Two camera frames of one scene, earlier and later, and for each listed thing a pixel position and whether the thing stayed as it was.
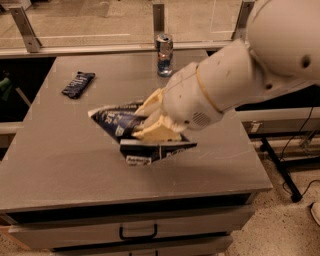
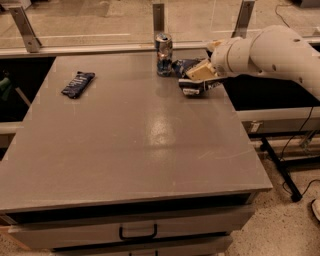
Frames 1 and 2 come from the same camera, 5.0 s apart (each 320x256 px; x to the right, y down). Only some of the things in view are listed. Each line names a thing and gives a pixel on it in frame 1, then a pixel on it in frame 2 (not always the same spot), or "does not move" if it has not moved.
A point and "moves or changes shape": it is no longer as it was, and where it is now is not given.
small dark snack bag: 78,84 does not move
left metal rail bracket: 25,26 does not move
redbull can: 165,51 does not move
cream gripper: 186,97 -> 222,59
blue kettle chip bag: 120,121 moves or changes shape
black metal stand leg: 293,188 does not move
